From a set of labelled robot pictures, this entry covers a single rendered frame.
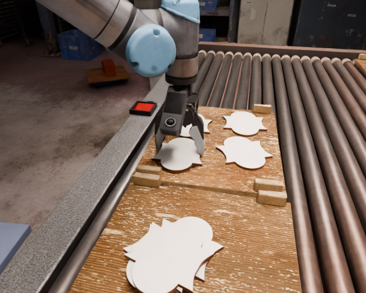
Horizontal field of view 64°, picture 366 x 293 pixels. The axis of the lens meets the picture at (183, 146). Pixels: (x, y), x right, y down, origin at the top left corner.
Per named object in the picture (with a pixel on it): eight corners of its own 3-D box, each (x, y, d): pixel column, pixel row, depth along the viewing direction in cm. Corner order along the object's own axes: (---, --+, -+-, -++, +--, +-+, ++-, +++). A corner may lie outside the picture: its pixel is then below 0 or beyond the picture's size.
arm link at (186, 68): (195, 60, 59) (156, 58, 61) (194, 82, 62) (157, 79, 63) (200, 50, 66) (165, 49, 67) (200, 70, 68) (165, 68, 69)
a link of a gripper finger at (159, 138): (163, 142, 80) (178, 116, 75) (157, 154, 75) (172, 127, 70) (153, 136, 80) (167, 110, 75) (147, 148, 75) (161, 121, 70)
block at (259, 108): (252, 113, 96) (253, 105, 94) (251, 110, 97) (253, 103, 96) (271, 114, 95) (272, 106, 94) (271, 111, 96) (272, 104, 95)
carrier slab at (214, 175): (131, 182, 69) (131, 177, 68) (170, 107, 103) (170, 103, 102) (285, 202, 63) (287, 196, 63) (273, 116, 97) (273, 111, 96)
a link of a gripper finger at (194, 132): (214, 143, 77) (200, 113, 74) (211, 155, 72) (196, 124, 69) (203, 146, 79) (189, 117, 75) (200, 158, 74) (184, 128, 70)
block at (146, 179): (133, 185, 66) (132, 175, 64) (136, 180, 67) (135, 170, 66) (158, 189, 65) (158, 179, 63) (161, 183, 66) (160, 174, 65)
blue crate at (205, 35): (178, 42, 489) (178, 28, 477) (178, 37, 524) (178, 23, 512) (215, 43, 490) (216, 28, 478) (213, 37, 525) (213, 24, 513)
